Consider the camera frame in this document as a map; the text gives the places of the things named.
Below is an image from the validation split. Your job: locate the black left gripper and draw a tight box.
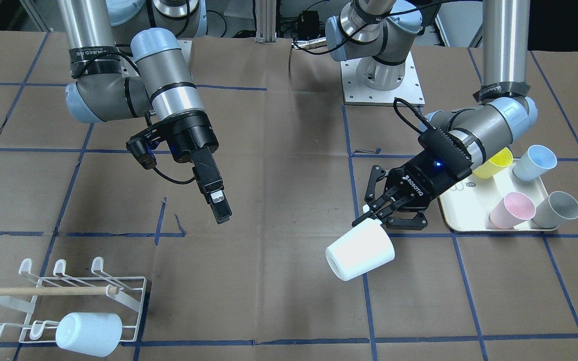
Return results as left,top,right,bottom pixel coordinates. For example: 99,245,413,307
352,153,457,231

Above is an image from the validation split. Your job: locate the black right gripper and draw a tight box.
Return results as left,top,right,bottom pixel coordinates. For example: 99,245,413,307
161,111,232,224

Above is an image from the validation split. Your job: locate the white plastic cup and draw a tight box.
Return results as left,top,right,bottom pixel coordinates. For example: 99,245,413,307
325,219,395,281

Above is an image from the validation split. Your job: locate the light blue plastic cup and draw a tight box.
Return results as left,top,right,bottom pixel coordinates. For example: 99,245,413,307
56,312,122,357

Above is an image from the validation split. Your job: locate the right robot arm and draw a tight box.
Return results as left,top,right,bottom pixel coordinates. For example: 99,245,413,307
58,1,232,224

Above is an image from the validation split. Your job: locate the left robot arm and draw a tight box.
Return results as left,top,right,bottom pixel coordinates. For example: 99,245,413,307
326,1,537,231

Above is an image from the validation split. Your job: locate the pink plastic cup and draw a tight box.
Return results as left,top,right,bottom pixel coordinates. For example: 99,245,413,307
489,192,536,229

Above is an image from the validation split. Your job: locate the yellow plastic cup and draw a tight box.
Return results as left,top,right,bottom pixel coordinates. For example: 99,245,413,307
473,147,514,179

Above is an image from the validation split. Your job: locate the light blue cup back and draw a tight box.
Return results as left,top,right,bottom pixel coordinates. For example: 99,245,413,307
512,144,557,182

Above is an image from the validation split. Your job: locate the grey plastic cup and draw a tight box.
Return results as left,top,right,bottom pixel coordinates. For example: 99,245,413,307
532,191,578,229

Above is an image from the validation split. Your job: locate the cream serving tray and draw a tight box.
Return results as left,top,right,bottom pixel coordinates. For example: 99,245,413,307
440,167,548,233

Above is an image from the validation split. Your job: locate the black power adapter box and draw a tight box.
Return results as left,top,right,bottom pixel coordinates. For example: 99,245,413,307
296,10,321,40

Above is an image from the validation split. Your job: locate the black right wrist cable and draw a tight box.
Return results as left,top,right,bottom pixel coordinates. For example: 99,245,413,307
151,165,197,185

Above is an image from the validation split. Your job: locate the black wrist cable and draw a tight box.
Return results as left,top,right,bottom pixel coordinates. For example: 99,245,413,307
151,165,197,185
393,98,440,133

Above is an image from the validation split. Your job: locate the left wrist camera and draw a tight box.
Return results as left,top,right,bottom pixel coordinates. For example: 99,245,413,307
418,128,473,182

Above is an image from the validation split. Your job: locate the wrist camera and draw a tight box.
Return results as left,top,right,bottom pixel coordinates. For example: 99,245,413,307
418,128,473,182
126,126,166,170

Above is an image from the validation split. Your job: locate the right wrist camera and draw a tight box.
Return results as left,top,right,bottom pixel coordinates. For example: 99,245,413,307
126,126,166,170

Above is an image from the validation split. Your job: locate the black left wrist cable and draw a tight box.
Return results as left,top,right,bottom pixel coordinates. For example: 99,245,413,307
393,98,440,133

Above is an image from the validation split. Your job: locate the white wire cup rack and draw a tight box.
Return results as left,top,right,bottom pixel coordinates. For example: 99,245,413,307
0,257,148,343

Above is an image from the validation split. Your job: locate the aluminium frame post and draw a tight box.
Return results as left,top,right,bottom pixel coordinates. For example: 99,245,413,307
254,0,278,44

